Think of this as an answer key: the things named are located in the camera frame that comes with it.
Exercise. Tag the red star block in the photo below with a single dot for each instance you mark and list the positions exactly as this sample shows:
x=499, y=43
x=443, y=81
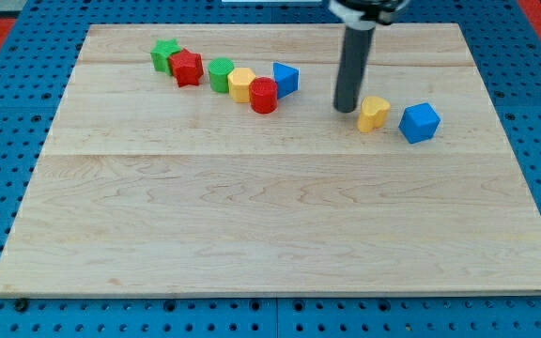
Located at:
x=186, y=67

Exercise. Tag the blue triangle block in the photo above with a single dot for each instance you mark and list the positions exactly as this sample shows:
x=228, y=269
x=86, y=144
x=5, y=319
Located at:
x=287, y=79

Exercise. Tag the yellow heart block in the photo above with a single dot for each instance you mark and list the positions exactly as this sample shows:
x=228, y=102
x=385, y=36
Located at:
x=373, y=114

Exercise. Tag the blue cube block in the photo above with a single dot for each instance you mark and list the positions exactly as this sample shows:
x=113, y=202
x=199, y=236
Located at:
x=419, y=123

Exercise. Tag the yellow hexagon block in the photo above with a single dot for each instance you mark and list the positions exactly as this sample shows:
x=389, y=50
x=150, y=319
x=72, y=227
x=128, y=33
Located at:
x=239, y=80

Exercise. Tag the red cylinder block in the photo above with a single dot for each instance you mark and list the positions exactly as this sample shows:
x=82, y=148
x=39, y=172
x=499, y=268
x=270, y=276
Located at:
x=263, y=93

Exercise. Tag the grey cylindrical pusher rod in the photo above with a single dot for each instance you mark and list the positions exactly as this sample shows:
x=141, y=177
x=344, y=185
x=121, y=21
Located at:
x=356, y=46

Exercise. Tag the green star block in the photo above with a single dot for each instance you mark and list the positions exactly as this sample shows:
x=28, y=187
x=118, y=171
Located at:
x=161, y=52

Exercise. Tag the green cylinder block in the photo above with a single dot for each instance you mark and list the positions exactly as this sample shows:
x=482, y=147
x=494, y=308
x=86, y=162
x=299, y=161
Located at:
x=219, y=68

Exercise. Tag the wooden board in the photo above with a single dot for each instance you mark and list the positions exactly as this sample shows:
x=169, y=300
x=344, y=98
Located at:
x=144, y=189

